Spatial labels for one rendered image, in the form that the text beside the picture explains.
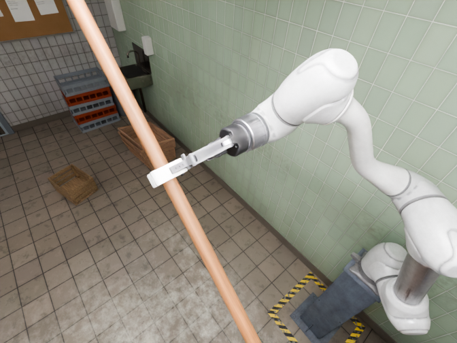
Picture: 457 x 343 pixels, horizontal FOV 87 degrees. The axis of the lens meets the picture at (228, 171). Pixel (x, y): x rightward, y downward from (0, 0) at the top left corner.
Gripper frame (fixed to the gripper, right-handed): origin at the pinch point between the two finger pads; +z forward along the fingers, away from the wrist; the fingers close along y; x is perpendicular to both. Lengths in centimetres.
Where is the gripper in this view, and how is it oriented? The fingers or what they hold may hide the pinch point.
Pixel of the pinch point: (166, 173)
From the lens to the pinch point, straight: 51.1
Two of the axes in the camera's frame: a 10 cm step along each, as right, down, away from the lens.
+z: -7.7, 4.3, -4.7
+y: -4.5, 1.6, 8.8
